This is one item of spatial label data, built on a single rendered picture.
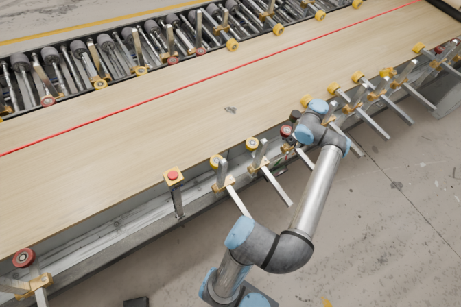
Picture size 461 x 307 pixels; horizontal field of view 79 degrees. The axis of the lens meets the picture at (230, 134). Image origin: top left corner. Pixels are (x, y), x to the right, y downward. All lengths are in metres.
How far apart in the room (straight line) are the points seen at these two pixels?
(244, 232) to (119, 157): 0.98
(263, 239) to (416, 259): 2.14
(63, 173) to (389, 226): 2.52
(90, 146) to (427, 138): 3.25
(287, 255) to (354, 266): 1.73
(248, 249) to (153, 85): 1.36
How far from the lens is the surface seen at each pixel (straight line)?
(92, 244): 1.84
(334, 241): 2.61
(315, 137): 1.25
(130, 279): 2.38
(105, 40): 2.47
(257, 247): 0.91
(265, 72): 2.11
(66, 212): 1.63
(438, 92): 3.98
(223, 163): 1.36
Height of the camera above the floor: 2.31
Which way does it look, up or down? 56 degrees down
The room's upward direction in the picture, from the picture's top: 9 degrees clockwise
